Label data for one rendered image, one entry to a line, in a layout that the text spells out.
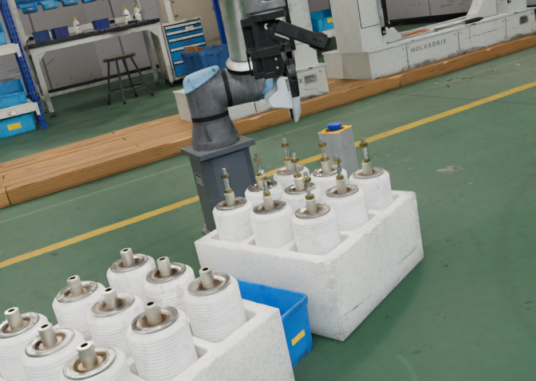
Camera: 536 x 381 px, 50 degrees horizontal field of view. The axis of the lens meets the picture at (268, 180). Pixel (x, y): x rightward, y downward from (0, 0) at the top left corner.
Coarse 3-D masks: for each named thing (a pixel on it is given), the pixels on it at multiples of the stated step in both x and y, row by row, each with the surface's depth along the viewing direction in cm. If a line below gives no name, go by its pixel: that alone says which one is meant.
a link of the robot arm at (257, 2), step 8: (248, 0) 105; (256, 0) 104; (264, 0) 104; (272, 0) 104; (280, 0) 106; (248, 8) 106; (256, 8) 105; (264, 8) 105; (272, 8) 105; (280, 8) 106
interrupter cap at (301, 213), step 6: (318, 204) 123; (324, 204) 122; (300, 210) 122; (306, 210) 122; (318, 210) 120; (324, 210) 119; (300, 216) 118; (306, 216) 118; (312, 216) 117; (318, 216) 117
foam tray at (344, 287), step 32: (384, 224) 128; (416, 224) 141; (224, 256) 132; (256, 256) 125; (288, 256) 119; (320, 256) 116; (352, 256) 118; (384, 256) 129; (416, 256) 141; (288, 288) 122; (320, 288) 116; (352, 288) 119; (384, 288) 130; (320, 320) 119; (352, 320) 119
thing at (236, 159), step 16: (240, 144) 172; (192, 160) 179; (208, 160) 171; (224, 160) 172; (240, 160) 174; (208, 176) 173; (240, 176) 175; (208, 192) 175; (224, 192) 174; (240, 192) 176; (208, 208) 179; (208, 224) 185
